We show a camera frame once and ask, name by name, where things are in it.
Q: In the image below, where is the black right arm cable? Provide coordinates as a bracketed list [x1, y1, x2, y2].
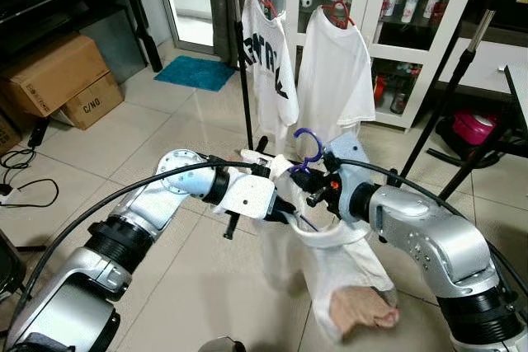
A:
[338, 158, 528, 295]

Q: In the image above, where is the purple wire hanger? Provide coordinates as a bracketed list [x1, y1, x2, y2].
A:
[291, 127, 325, 234]

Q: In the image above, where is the white shirt with pink print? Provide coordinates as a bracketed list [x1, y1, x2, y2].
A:
[239, 148, 403, 346]

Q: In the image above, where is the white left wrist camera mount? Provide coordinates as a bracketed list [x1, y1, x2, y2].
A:
[216, 167, 278, 221]

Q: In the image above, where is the grey flat panel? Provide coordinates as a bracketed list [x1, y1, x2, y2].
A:
[78, 10, 151, 85]

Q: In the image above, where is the teal floor mat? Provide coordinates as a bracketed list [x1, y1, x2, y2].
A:
[154, 55, 237, 93]

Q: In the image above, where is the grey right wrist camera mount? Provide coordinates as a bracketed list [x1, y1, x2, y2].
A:
[324, 132, 364, 221]

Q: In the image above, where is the white low drawer cabinet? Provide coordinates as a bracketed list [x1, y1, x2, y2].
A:
[454, 31, 528, 99]

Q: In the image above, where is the large cardboard box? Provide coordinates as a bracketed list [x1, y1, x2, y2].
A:
[0, 32, 111, 119]

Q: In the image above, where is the white t-shirt with black print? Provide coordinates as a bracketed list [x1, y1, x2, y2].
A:
[239, 0, 300, 155]

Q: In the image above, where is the black power adapter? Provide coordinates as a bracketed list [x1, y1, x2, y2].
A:
[29, 117, 49, 148]

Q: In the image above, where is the small printed cardboard box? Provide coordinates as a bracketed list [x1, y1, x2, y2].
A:
[62, 72, 125, 131]

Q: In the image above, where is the white table with black legs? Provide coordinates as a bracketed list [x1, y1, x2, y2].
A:
[502, 63, 528, 126]

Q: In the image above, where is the plain white t-shirt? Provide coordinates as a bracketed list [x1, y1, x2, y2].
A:
[295, 7, 377, 145]

